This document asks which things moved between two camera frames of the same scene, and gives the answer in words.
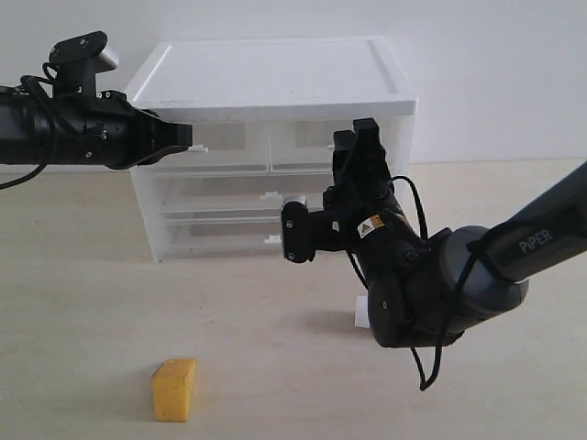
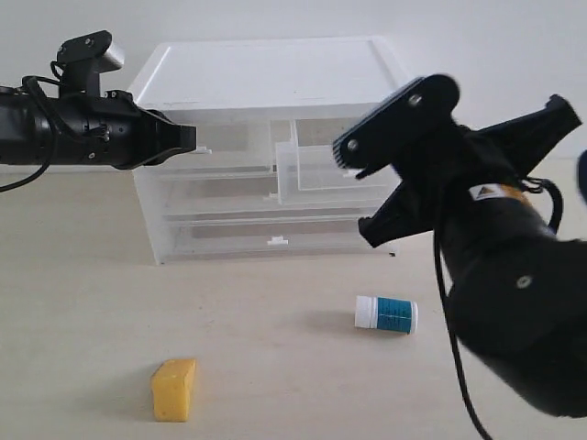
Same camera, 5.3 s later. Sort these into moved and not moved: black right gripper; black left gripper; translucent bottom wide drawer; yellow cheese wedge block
Moved: black right gripper
Not moved: yellow cheese wedge block; black left gripper; translucent bottom wide drawer
